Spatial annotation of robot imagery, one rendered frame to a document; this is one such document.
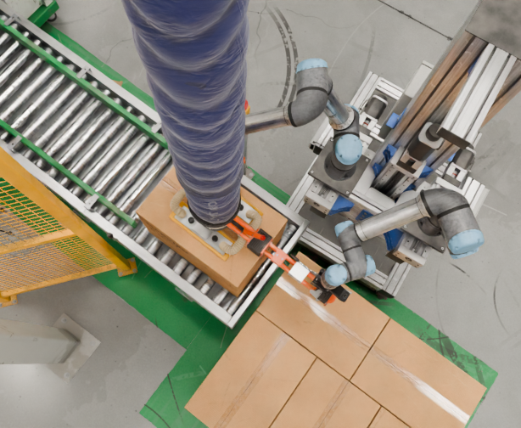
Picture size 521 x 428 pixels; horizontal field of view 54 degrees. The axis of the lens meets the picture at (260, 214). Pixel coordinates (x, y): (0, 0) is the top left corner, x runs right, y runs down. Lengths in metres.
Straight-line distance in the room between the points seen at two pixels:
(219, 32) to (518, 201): 3.22
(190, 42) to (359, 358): 2.15
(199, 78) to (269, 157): 2.52
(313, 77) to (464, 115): 0.63
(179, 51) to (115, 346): 2.60
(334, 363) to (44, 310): 1.81
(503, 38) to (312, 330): 1.70
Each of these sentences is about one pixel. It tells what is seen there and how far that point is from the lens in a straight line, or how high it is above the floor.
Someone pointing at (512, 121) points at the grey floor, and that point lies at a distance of 4.17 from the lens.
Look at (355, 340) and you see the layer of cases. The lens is 2.83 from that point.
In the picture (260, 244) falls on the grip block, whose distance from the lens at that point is 2.25.
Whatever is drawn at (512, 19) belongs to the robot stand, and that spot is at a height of 2.03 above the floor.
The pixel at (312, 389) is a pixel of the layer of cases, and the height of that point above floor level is 0.54.
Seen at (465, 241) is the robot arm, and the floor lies 1.64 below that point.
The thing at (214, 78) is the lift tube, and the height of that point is 2.37.
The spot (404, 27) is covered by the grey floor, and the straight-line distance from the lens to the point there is 4.25.
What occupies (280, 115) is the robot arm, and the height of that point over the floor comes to 1.55.
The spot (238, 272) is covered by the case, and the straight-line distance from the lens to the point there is 2.38.
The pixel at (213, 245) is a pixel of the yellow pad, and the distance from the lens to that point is 2.38.
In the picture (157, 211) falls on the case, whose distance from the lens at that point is 2.47.
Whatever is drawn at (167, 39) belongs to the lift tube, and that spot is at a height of 2.50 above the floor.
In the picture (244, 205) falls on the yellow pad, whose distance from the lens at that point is 2.42.
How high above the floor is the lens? 3.30
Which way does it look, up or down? 74 degrees down
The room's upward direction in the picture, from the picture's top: 10 degrees clockwise
